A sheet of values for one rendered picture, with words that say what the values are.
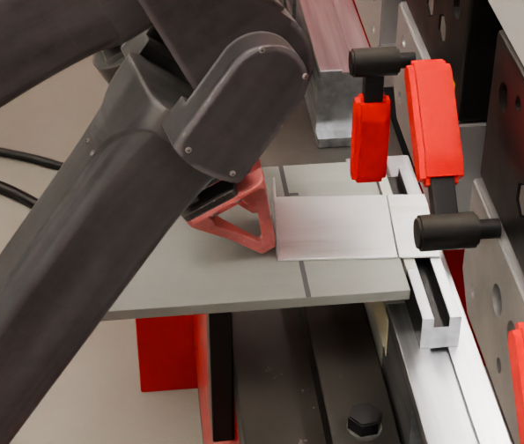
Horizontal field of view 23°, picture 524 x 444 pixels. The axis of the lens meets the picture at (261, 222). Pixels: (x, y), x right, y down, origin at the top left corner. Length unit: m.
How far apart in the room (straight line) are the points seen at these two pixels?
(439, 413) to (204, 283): 0.21
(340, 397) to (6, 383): 0.43
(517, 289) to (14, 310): 0.24
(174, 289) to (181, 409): 1.33
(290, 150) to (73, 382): 1.10
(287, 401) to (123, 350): 1.37
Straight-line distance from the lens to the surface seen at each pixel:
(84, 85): 3.23
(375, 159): 0.83
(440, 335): 0.99
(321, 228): 1.05
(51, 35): 0.57
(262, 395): 1.08
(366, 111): 0.81
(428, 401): 0.95
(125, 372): 2.39
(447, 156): 0.63
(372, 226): 1.05
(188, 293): 0.99
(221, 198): 0.95
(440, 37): 0.75
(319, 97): 1.36
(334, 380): 1.06
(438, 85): 0.64
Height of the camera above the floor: 1.63
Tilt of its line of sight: 37 degrees down
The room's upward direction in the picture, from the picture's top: straight up
